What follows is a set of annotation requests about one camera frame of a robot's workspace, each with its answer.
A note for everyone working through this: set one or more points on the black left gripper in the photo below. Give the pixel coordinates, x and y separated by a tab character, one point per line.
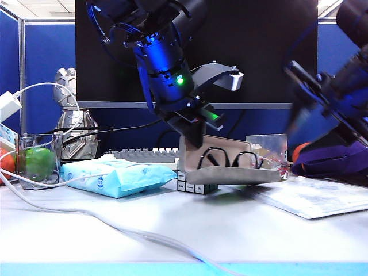
184	113

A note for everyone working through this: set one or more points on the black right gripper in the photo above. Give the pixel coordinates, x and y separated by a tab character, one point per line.
345	95

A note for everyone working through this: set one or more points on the black-framed glasses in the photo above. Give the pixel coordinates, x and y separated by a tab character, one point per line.
244	152

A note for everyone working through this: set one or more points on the grey suede glasses case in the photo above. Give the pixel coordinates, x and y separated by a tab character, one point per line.
235	175

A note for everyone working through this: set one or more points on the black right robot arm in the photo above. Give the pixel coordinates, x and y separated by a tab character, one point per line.
353	17

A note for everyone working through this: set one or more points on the orange persimmon fruit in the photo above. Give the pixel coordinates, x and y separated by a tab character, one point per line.
299	152

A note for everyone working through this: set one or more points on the clear plastic box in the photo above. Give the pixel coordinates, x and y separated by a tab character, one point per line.
270	143

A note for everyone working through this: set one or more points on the Rubik's cube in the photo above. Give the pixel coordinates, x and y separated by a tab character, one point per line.
189	188

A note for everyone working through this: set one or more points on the grey and white keyboard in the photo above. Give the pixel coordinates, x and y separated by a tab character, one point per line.
143	156

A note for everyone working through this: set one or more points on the light blue wet wipes pack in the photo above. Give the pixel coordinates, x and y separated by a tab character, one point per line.
129	176

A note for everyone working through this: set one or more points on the black computer monitor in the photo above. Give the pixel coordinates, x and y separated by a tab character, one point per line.
244	34

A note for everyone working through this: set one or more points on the silver gauntlet figurine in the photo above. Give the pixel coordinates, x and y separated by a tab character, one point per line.
64	76

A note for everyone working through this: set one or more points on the green apple in glass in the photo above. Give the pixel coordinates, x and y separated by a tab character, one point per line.
40	163

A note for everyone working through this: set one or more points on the blue office partition panel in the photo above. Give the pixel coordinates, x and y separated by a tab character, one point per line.
8	57
50	57

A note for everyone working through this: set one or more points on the clear square glass container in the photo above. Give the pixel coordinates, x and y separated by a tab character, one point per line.
22	143

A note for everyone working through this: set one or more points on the white power adapter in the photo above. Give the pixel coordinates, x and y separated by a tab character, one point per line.
8	107

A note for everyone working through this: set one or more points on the blue and white tissue box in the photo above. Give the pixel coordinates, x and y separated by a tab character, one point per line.
5	134

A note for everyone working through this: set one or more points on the orange fruit beside glass container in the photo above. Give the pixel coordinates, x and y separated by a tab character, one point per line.
6	164

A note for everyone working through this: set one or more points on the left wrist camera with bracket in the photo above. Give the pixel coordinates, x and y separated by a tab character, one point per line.
218	74

